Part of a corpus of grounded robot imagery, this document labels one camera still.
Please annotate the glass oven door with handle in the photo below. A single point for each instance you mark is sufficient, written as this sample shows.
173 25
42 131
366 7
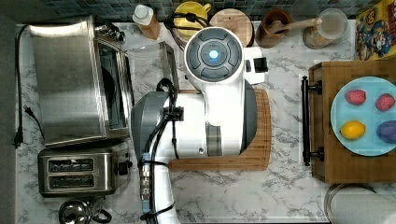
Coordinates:
150 64

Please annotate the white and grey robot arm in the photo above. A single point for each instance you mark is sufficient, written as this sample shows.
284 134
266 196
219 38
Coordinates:
218 119

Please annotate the stainless steel toaster oven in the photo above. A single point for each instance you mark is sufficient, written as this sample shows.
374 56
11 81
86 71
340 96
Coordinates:
83 81

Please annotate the bamboo cutting board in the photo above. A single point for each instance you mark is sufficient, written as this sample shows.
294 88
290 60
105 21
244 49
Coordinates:
254 158

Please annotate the round wooden lid canister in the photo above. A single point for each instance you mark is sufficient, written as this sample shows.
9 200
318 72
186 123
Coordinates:
237 22

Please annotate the brown wooden cup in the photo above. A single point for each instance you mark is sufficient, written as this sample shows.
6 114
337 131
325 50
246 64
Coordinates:
263 37

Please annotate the yellow ceramic canister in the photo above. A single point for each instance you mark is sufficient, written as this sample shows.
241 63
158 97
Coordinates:
189 18

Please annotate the orange bottle white cap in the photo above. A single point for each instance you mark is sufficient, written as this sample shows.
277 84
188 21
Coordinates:
146 21

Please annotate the wooden spoon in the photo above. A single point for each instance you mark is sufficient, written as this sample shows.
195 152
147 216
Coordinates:
295 25

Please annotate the stainless two-slot toaster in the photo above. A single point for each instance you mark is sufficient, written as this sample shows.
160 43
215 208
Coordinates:
82 172

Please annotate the light blue plate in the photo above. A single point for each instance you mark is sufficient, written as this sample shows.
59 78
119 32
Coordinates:
370 144

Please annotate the wooden drawer box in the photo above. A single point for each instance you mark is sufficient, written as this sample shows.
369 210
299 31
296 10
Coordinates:
341 166

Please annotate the yellow lemon toy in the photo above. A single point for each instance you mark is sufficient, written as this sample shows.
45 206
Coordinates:
353 130

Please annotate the red strawberry toy upper left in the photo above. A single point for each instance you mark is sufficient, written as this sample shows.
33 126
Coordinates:
356 97

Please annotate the red strawberry toy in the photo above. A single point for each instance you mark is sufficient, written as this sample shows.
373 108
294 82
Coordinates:
385 102
356 97

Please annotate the clear cereal jar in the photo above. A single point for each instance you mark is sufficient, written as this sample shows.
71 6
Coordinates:
333 26

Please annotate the paper towel roll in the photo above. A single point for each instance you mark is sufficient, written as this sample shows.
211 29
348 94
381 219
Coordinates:
358 204

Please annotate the red strawberry toy right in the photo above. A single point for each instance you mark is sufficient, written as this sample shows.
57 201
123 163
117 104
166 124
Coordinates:
385 102

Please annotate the purple plum toy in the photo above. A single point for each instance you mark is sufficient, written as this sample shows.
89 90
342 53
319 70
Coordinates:
386 131

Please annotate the cereal box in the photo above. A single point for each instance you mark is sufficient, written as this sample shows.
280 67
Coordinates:
375 37

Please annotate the black metal drawer handle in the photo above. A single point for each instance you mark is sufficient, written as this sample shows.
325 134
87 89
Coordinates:
305 89

